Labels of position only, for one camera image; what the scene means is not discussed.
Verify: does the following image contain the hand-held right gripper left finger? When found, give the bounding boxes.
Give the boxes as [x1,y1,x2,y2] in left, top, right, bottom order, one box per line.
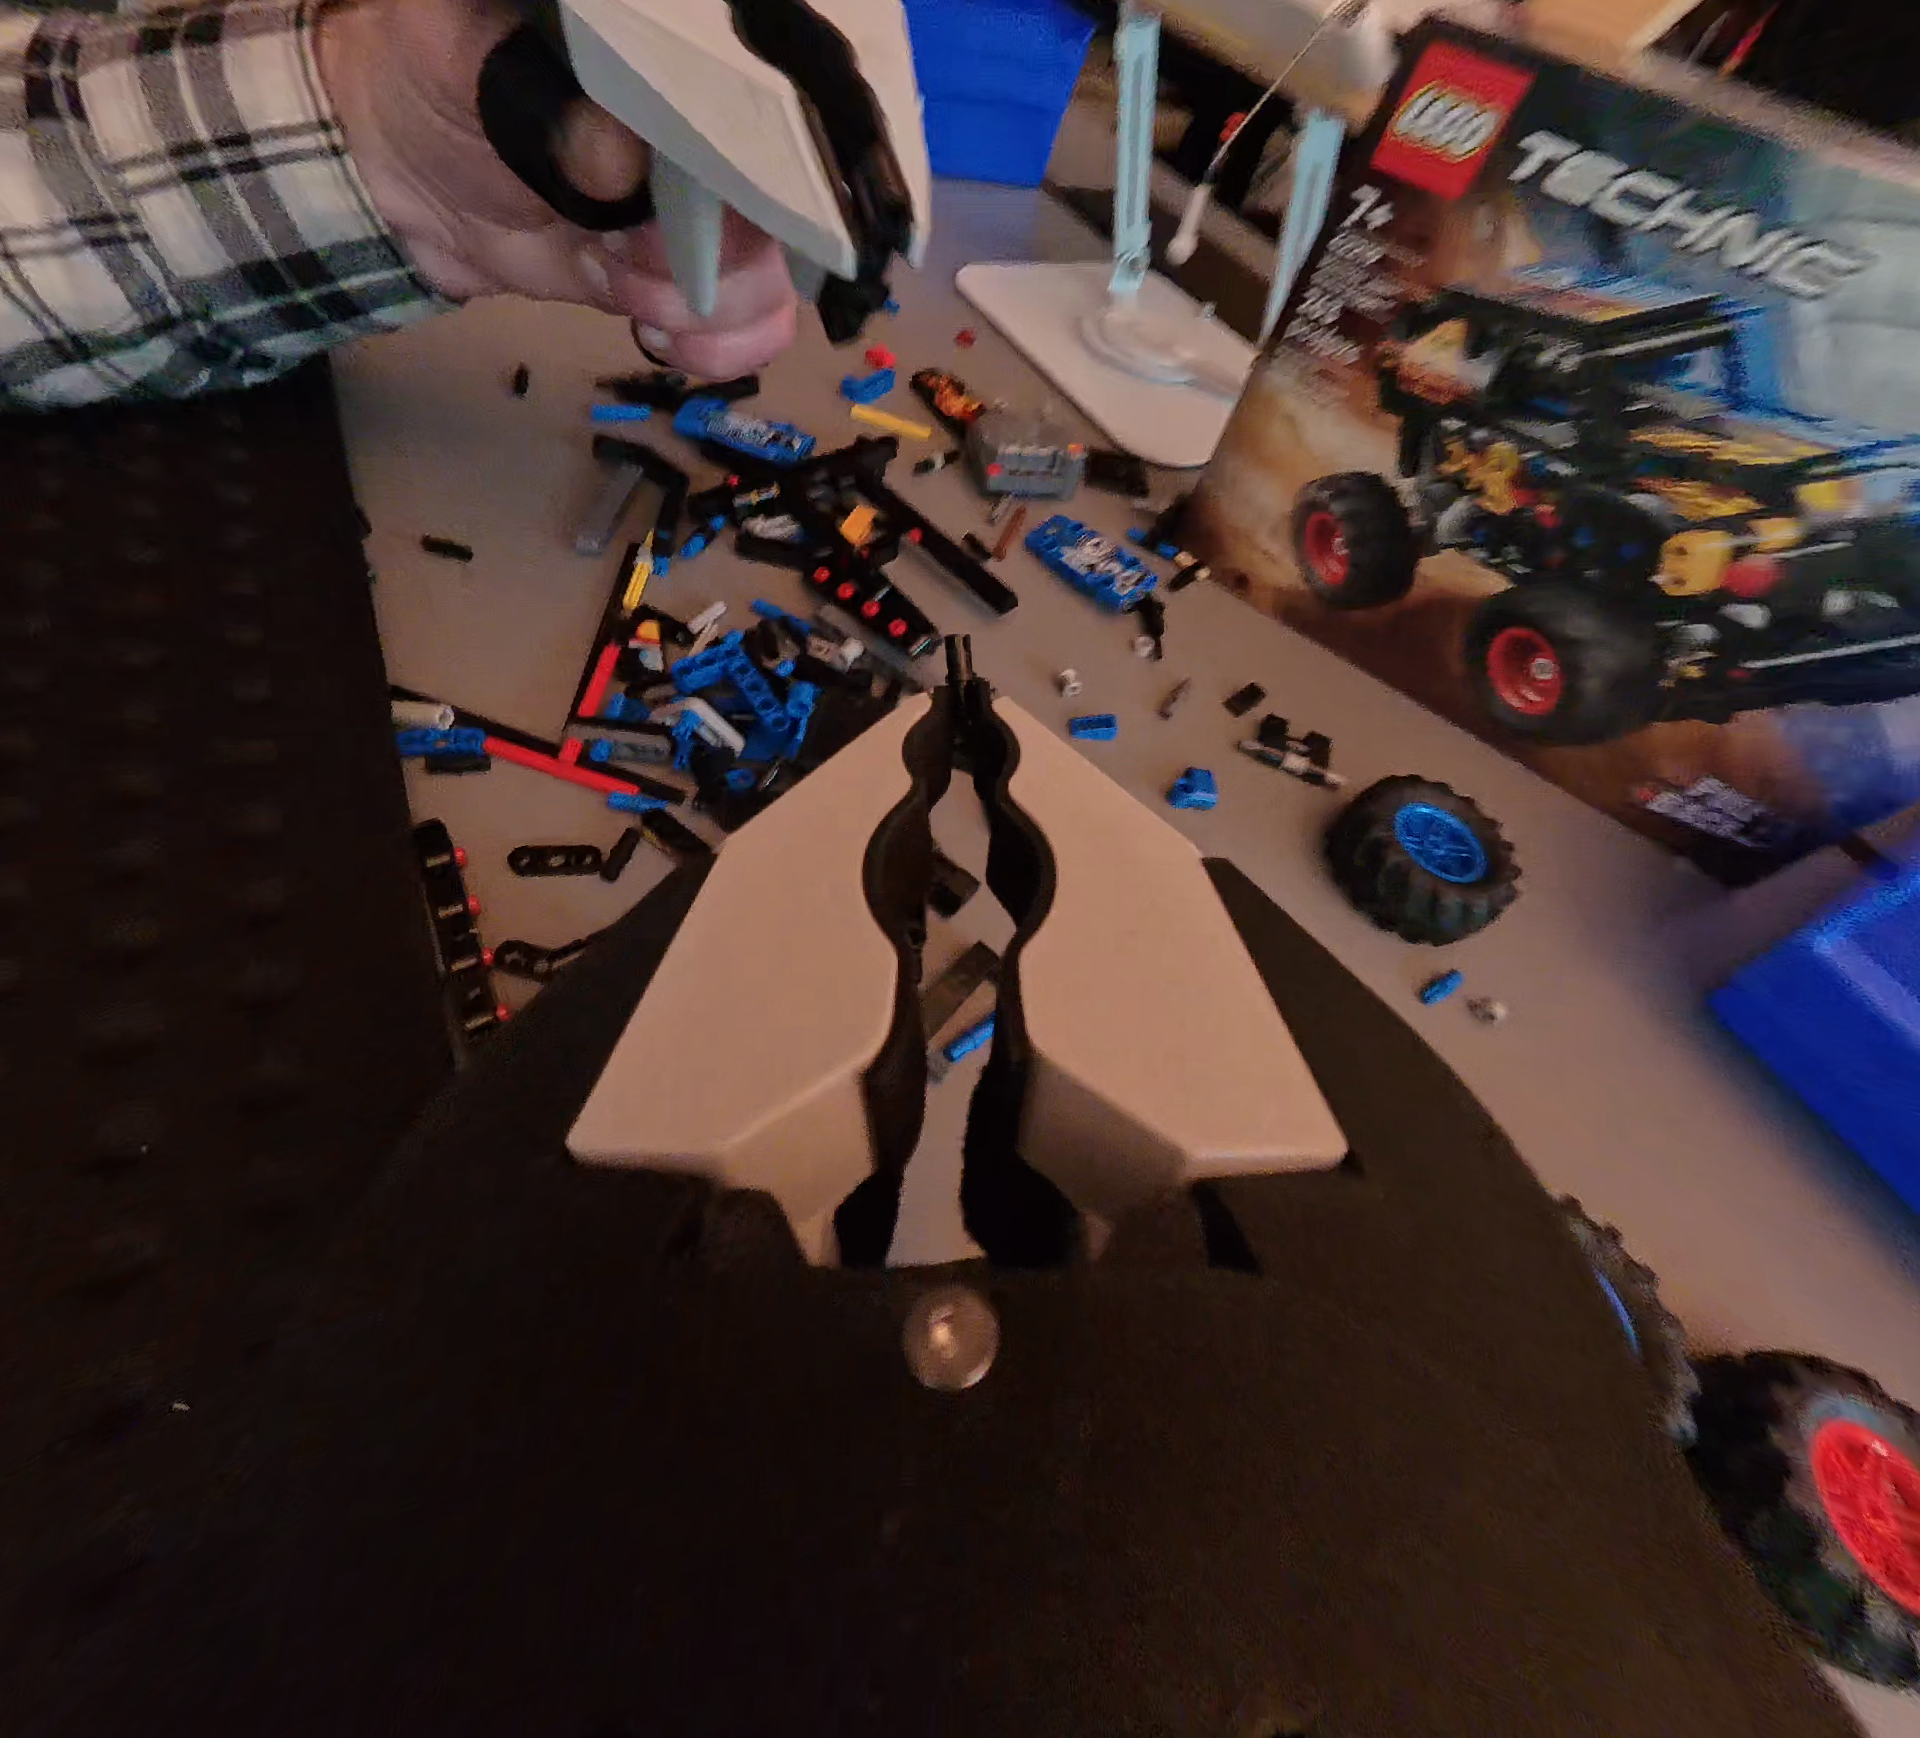
[568,694,942,1235]

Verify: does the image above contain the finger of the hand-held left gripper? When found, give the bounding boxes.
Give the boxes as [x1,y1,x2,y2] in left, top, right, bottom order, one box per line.
[666,0,936,347]
[480,0,872,330]

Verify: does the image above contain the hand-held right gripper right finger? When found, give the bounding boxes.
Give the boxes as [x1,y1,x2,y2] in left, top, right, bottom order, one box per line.
[983,703,1355,1247]

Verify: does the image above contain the person's left forearm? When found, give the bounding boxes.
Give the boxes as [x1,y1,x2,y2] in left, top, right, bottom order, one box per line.
[0,0,451,412]

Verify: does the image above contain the grey desk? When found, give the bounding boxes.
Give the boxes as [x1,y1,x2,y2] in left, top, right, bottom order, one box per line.
[324,171,1920,1738]

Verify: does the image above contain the person's left hand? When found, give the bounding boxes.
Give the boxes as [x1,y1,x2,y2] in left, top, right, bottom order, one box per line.
[316,0,811,390]

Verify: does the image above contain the blue bin with white tag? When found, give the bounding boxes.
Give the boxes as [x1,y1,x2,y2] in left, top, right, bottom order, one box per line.
[886,0,1100,190]

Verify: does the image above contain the black toy connector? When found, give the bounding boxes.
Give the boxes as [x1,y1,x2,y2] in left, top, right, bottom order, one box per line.
[1235,711,1345,795]

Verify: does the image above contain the red toy axle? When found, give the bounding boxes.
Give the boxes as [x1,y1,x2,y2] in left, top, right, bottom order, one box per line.
[480,717,679,814]

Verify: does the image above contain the black beam with red pins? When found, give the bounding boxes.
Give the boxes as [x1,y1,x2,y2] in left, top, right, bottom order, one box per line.
[411,817,506,1037]

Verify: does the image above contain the black tire blue rim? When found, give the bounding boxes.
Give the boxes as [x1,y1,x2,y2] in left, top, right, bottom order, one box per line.
[1559,1197,1699,1445]
[1324,775,1524,947]

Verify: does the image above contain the pile of toy building pieces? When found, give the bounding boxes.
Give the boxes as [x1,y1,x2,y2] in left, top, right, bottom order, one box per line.
[564,357,1028,828]

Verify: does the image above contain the white document stand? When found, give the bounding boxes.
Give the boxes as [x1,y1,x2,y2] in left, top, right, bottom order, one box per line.
[953,0,1404,472]

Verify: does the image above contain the blue printed toy panel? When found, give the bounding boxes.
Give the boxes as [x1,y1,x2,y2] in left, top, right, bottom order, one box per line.
[1026,514,1169,616]

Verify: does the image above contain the grey toy motor block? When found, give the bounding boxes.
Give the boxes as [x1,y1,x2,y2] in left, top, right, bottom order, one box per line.
[965,412,1092,501]

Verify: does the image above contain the plain blue plastic bin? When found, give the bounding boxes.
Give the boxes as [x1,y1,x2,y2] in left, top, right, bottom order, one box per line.
[1710,853,1920,1217]

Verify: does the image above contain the toy truck set box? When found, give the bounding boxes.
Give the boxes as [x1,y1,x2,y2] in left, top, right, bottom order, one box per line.
[1185,14,1920,888]

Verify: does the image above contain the black tire red rim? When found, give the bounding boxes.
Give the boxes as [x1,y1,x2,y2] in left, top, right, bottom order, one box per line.
[1689,1354,1920,1689]

